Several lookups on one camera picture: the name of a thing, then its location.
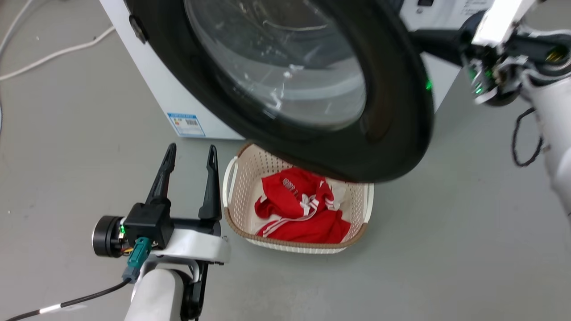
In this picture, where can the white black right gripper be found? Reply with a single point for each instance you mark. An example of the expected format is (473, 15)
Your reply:
(499, 26)

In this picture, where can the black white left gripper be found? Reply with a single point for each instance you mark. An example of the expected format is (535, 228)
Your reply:
(149, 225)

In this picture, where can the black round washing machine door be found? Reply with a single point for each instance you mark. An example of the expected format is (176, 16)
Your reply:
(392, 133)

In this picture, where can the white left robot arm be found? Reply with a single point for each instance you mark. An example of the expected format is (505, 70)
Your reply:
(156, 294)

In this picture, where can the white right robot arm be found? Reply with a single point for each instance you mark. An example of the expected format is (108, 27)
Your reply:
(551, 116)

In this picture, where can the white washing machine body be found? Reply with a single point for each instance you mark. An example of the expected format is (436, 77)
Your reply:
(147, 80)

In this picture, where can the beige perforated laundry basket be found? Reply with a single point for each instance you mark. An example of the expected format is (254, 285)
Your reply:
(241, 187)

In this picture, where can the blue energy label sticker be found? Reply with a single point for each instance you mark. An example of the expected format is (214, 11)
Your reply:
(186, 125)

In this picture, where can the red white striped garment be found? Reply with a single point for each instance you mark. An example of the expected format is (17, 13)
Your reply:
(303, 218)

